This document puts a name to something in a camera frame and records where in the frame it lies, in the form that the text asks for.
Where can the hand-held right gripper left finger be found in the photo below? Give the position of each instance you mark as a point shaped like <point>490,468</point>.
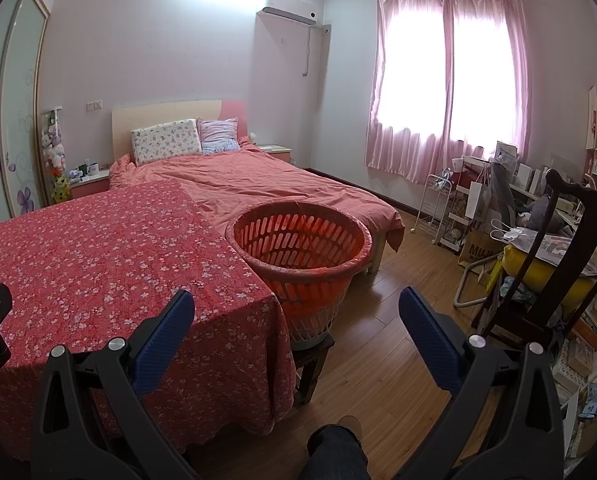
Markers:
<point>163,342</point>

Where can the pink curtain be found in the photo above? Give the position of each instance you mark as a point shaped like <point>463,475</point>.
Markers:
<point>403,150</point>

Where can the white tube frame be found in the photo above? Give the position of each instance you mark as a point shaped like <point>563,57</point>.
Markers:
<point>466,300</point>

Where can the red floral tablecloth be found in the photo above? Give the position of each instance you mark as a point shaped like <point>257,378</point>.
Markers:
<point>103,260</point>

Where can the pile of books and boxes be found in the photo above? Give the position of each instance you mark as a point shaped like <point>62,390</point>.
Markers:
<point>588,360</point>

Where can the white storage trolley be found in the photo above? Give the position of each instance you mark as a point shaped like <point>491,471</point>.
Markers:
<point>458,210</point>

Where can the white floral pillow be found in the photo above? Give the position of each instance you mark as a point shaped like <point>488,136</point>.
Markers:
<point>166,142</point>

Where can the white mug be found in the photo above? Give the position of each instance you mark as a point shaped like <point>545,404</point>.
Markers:
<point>93,167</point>

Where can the bed with pink duvet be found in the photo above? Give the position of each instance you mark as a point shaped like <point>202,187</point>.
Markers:
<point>278,180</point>

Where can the dark wooden chair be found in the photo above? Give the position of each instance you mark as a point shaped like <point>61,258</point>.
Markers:
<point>570,230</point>

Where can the air conditioner pipe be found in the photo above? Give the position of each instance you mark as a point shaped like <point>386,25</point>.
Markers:
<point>308,50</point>

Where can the pink and white nightstand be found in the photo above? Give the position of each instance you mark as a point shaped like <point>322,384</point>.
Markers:
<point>274,154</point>
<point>91,182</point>

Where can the column of plush toys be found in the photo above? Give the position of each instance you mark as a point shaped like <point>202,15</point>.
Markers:
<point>53,145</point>

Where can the dark wooden stool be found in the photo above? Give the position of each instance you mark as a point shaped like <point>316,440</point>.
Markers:
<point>313,365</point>

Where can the yellow plush toy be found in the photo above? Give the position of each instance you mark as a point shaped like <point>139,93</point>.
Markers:
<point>61,190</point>

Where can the brown paper bag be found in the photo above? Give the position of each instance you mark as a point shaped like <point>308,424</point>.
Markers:
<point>478,250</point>

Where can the cream and pink headboard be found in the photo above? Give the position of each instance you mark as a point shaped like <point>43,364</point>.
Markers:
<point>168,110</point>

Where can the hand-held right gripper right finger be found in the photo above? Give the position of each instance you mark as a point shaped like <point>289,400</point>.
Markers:
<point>428,342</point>

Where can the person's leg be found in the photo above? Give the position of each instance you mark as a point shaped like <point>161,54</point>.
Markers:
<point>333,455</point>

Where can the pink striped pillow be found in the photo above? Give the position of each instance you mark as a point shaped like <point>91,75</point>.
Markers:
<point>218,135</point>

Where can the yellow cushion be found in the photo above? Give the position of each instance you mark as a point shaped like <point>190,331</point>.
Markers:
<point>548,272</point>

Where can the white wall switch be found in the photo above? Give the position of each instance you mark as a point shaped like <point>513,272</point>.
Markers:
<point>94,106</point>

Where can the wardrobe with flower print doors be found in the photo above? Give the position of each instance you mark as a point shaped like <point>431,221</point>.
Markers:
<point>18,110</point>

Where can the orange plastic laundry basket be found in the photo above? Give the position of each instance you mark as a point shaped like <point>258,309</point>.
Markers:
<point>303,270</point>

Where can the white paper bag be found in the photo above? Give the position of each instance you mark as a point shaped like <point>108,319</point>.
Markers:
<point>477,200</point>

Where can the white air conditioner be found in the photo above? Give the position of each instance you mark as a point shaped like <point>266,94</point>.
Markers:
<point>288,7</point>

